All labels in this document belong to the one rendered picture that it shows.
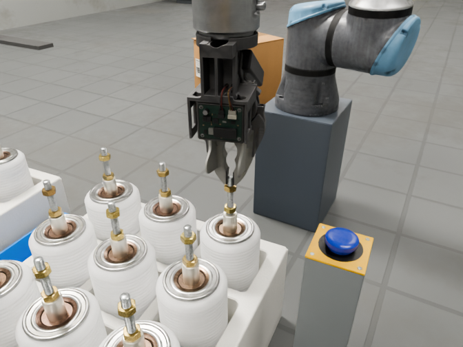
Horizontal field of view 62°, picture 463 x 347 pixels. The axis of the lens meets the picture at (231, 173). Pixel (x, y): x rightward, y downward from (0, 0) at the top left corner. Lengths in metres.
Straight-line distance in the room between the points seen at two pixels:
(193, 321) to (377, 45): 0.58
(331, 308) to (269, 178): 0.52
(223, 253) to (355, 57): 0.46
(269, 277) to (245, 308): 0.07
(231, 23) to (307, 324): 0.39
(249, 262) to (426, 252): 0.55
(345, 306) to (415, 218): 0.67
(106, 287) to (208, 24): 0.37
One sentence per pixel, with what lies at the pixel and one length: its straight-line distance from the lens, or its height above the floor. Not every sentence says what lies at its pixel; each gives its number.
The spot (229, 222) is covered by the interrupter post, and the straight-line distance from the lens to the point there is 0.59.
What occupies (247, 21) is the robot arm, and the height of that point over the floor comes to 0.56.
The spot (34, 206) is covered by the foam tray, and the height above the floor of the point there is 0.15.
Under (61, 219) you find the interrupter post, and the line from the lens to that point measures 0.64.
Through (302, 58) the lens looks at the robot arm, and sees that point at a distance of 0.87.
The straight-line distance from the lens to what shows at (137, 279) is 0.57.
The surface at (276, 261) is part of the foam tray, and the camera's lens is 0.66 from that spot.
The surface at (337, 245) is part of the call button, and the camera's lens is 0.48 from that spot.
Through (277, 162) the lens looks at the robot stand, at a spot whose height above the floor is 0.18.
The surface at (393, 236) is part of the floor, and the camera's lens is 1.06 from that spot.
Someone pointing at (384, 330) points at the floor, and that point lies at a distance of 0.85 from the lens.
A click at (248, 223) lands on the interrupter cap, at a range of 0.61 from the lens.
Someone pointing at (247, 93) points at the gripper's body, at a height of 0.49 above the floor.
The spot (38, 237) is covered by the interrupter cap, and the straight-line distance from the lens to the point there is 0.66.
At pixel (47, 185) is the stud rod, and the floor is 0.34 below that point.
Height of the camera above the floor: 0.64
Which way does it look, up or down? 31 degrees down
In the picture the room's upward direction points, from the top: straight up
